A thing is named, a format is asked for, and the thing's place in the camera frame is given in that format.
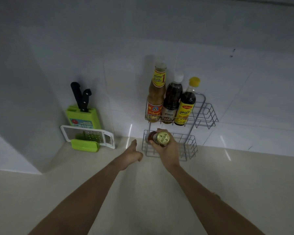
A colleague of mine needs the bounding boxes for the person's right hand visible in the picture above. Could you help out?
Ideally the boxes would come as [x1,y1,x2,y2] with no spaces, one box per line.
[149,128,181,169]

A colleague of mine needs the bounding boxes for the person's left hand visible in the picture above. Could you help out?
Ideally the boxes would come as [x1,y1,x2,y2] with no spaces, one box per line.
[117,139,144,172]

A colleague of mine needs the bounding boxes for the red sauce bottle gold cap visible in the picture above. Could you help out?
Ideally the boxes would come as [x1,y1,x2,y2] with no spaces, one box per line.
[145,131,171,147]

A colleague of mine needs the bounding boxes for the grey wire two-tier rack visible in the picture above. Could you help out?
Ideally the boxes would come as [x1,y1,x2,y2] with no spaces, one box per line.
[141,93,219,162]

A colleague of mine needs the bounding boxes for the dark bottle yellow label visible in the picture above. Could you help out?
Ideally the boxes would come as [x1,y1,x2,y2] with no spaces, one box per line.
[174,76,201,126]

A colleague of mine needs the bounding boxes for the dark bottle white cap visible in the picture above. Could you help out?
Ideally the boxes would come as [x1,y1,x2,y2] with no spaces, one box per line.
[161,72,184,124]

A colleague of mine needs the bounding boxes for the tall brown sauce bottle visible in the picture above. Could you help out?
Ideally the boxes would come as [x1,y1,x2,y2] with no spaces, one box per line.
[146,61,167,123]

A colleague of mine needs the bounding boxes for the person's left forearm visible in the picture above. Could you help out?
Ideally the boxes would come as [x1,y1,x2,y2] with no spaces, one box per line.
[28,162,124,235]

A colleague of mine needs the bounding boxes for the person's right forearm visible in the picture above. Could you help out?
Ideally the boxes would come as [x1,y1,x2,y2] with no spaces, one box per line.
[166,164,265,235]

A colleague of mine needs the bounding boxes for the green plastic grater holder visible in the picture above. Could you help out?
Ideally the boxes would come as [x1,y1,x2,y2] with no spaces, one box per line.
[71,138,100,153]

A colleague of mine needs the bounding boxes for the green knife block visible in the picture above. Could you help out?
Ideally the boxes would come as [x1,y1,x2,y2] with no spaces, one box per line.
[65,105,102,130]

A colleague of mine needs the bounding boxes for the white frame metal grater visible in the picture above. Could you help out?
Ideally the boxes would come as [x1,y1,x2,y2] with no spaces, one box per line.
[60,125,116,149]

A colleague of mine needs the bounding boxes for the small black handle knife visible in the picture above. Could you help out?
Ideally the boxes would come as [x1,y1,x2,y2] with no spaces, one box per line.
[80,88,92,113]

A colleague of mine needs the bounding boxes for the large black handle knife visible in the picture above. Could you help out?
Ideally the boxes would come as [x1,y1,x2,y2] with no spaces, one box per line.
[70,82,84,110]

